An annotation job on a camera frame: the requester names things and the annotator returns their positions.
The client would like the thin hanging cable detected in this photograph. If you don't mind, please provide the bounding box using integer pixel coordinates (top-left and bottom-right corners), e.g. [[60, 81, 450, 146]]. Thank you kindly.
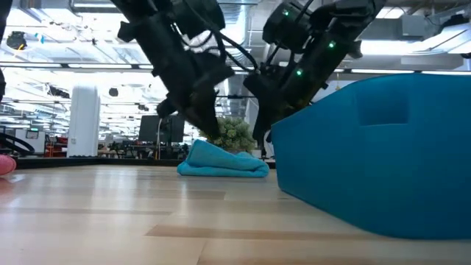
[[156, 117, 164, 160]]

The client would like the white cabinet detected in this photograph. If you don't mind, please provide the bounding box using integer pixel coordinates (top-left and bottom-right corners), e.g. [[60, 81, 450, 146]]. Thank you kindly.
[[14, 127, 47, 154]]

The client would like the light blue microfiber towel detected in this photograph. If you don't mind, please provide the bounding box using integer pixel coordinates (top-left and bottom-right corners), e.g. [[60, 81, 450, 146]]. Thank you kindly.
[[176, 138, 271, 178]]

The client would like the white rounded pillar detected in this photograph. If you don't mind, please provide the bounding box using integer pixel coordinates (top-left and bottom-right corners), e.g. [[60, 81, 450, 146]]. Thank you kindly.
[[66, 85, 101, 158]]

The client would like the black computer monitor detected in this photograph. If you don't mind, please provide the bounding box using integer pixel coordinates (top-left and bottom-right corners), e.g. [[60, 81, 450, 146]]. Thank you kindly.
[[138, 114, 186, 144]]

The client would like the pink microfiber towel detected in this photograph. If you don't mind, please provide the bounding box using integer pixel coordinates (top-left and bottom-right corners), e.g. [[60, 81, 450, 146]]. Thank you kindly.
[[0, 154, 18, 177]]

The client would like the black dome ceiling device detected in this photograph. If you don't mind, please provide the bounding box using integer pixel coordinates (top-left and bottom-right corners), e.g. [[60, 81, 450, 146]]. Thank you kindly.
[[6, 31, 27, 51]]

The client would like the artificial green potted plant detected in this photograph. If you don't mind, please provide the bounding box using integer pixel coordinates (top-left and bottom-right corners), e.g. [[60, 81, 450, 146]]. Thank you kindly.
[[200, 116, 257, 154]]

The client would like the teal plastic bin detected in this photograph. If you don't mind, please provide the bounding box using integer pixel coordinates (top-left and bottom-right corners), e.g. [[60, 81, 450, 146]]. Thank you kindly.
[[270, 72, 471, 240]]

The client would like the black metal table frame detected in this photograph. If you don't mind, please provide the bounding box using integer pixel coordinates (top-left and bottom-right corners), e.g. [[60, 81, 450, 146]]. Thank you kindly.
[[14, 156, 277, 170]]

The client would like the black looped cable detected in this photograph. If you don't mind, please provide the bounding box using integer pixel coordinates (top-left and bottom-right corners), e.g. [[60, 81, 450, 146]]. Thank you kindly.
[[0, 132, 36, 155]]

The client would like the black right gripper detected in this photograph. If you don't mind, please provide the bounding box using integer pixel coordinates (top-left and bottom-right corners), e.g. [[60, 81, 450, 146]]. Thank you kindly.
[[252, 16, 364, 160]]

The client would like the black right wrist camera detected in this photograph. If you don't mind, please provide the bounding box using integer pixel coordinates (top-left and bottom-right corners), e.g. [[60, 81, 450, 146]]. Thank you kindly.
[[242, 69, 275, 97]]

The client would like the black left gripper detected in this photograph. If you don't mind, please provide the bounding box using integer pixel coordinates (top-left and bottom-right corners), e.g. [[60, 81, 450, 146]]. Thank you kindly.
[[116, 13, 222, 141]]

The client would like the red tool cart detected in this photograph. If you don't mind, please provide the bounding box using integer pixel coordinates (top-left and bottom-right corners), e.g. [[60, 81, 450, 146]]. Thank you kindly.
[[44, 136, 69, 158]]

